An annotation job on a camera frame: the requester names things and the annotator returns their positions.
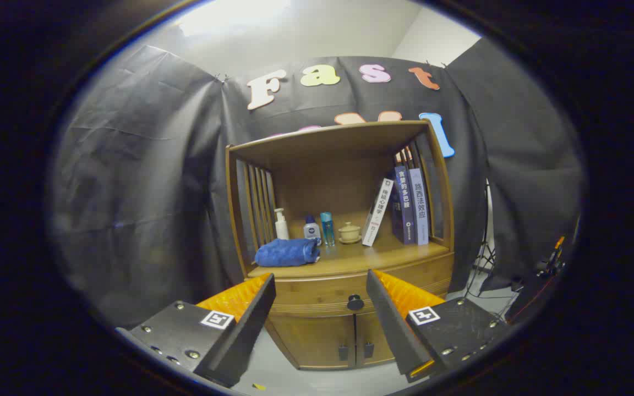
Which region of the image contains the white pump bottle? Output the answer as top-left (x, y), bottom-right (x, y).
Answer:
top-left (274, 208), bottom-right (290, 240)

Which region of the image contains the black orange-tipped device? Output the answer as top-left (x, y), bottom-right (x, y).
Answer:
top-left (534, 236), bottom-right (568, 278)

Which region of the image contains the wooden cabinet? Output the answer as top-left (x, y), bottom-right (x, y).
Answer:
top-left (225, 119), bottom-right (455, 370)

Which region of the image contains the white book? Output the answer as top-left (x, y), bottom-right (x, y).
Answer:
top-left (362, 178), bottom-right (394, 247)

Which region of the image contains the light purple book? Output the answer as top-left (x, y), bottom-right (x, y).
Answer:
top-left (408, 168), bottom-right (429, 246)

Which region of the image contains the clear blue bottle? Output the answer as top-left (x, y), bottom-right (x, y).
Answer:
top-left (320, 212), bottom-right (335, 247)

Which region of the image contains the blue folded towel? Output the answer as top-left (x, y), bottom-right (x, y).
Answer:
top-left (255, 238), bottom-right (321, 267)

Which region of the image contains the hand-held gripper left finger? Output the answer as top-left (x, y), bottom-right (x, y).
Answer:
top-left (115, 273), bottom-right (277, 388)

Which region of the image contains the black tripod stand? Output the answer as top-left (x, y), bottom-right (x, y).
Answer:
top-left (463, 181), bottom-right (496, 300)

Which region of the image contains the small white blue-capped bottle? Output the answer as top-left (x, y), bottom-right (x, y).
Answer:
top-left (303, 215), bottom-right (321, 243)

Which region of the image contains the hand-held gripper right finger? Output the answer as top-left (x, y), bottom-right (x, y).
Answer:
top-left (366, 269), bottom-right (509, 384)

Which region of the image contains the wooden countertop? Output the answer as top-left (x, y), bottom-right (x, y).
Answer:
top-left (247, 236), bottom-right (451, 280)

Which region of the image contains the beige lidded teacup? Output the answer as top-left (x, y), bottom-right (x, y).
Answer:
top-left (338, 222), bottom-right (362, 244)

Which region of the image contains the dark blue book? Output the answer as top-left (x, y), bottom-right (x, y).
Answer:
top-left (390, 166), bottom-right (417, 244)

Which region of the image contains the dark equipment case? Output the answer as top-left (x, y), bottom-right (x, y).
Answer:
top-left (507, 269), bottom-right (562, 325)

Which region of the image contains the wooden cabinet door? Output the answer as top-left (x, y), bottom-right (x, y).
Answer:
top-left (266, 312), bottom-right (357, 370)
top-left (356, 311), bottom-right (400, 366)

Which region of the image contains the wooden drawer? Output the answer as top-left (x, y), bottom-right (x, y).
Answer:
top-left (247, 252), bottom-right (455, 318)

